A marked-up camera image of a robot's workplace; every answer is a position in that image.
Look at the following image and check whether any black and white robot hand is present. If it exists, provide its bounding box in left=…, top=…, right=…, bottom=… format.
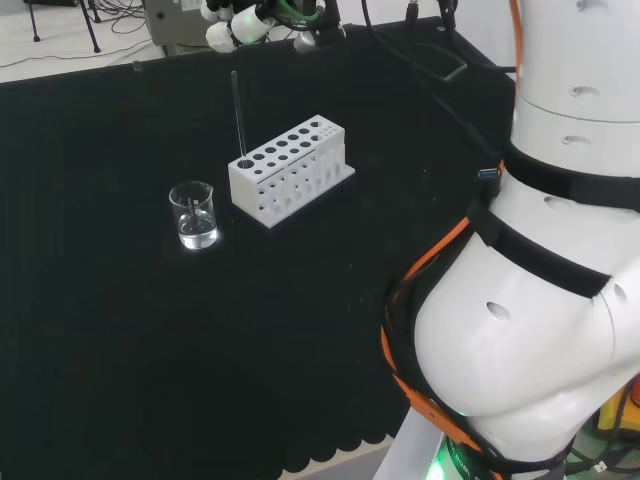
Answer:
left=200, top=0, right=347, bottom=54

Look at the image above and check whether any clear glass rod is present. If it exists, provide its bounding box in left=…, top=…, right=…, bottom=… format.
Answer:
left=230, top=70, right=248, bottom=162

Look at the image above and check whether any white test tube rack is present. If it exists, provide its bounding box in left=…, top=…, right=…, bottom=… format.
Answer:
left=227, top=114, right=357, bottom=230

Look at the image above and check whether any grey metal cabinet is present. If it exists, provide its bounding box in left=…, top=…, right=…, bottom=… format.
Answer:
left=142, top=0, right=227, bottom=56

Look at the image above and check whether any black tripod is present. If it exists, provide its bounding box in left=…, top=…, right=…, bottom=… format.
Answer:
left=24, top=0, right=102, bottom=53

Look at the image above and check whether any black flat adapter box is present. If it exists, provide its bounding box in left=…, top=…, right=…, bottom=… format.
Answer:
left=423, top=43, right=469, bottom=84

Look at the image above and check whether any clear glass beaker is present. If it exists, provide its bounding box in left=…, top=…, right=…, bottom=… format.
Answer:
left=168, top=180, right=220, bottom=250

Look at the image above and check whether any black bench cloth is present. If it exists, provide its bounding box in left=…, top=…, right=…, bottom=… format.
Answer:
left=0, top=14, right=519, bottom=476

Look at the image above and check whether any yellow stop button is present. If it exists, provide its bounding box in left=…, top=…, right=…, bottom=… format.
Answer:
left=596, top=373, right=640, bottom=437

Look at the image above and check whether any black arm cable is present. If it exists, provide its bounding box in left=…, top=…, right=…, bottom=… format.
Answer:
left=360, top=0, right=503, bottom=159

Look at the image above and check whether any thin black floor cable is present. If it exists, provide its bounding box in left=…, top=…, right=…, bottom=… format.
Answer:
left=0, top=37, right=154, bottom=69

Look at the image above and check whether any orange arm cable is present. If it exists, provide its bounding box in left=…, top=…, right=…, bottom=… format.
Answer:
left=379, top=0, right=527, bottom=454

